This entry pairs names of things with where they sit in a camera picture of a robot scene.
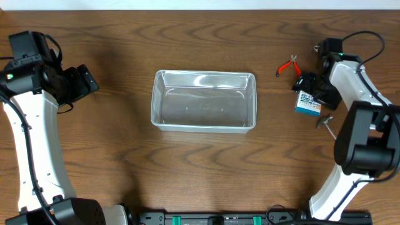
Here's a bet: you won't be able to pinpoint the small metal hammer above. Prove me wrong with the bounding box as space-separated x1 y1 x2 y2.
316 115 337 140

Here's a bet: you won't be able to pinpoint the clear plastic storage container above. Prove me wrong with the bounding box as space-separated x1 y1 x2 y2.
151 70 257 134

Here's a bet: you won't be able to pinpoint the blue white screw box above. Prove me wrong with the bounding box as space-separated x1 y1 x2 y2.
295 91 322 116

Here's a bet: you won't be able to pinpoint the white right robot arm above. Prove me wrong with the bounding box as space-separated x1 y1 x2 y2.
309 38 399 221

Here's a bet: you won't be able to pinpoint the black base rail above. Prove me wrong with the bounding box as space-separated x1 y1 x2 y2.
137 209 373 225

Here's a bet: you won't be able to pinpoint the red handled pliers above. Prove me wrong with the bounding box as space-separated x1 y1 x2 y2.
276 55 302 77

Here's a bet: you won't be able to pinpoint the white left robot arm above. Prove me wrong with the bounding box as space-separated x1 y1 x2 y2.
1 31 134 224

